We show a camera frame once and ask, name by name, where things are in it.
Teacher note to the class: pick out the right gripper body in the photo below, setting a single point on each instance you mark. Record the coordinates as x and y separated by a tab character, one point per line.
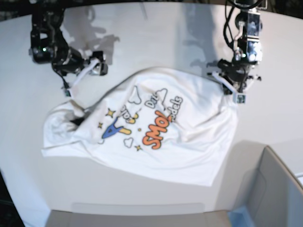
74	63

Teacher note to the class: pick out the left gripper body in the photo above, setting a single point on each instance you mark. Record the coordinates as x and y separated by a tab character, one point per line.
236	73

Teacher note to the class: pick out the white printed t-shirt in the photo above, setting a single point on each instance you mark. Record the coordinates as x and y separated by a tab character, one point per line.
159	123

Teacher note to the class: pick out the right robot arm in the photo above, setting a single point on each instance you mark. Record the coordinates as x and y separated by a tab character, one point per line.
48	45

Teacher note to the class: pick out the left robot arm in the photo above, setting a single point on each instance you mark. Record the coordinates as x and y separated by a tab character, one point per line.
241	32

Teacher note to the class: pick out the grey cardboard box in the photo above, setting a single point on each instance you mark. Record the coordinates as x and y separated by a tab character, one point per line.
269	195

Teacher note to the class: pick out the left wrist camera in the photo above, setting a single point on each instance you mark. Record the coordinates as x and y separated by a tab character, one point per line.
239	98

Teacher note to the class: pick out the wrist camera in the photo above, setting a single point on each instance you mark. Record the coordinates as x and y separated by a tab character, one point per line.
239	98
66	92

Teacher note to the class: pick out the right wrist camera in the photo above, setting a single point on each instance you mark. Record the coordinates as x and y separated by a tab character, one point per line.
66	92

